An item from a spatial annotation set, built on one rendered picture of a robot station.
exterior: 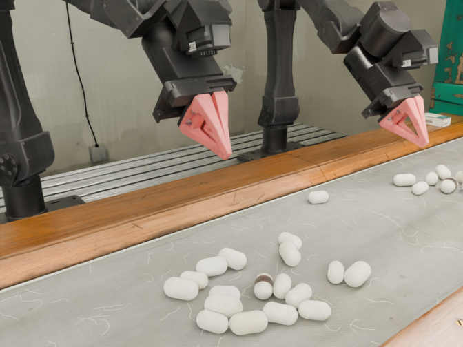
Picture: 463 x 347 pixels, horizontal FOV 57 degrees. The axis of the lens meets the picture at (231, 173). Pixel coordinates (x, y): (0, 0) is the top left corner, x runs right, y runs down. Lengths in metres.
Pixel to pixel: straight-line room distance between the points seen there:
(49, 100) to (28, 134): 1.71
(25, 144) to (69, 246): 0.25
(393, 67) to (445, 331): 0.48
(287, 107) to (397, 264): 0.58
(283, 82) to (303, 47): 1.64
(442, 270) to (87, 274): 0.40
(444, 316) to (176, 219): 0.34
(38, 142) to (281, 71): 0.55
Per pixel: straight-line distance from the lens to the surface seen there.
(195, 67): 0.55
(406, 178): 0.77
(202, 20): 0.50
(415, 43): 0.74
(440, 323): 0.43
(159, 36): 0.59
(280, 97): 1.03
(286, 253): 0.50
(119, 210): 0.60
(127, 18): 0.59
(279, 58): 1.02
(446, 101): 1.29
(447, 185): 0.77
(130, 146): 2.68
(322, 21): 0.86
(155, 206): 0.60
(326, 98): 2.56
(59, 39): 2.46
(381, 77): 0.76
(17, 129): 0.75
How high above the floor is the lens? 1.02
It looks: 21 degrees down
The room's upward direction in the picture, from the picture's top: straight up
